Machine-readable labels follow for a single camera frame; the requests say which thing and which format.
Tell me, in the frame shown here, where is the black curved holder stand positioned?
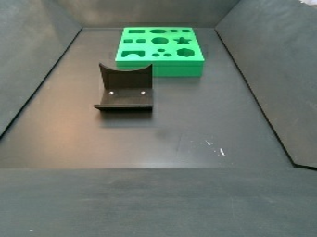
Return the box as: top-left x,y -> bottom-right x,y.
94,64 -> 154,111

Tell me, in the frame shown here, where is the green shape sorter box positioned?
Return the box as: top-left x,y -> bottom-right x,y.
115,27 -> 205,77

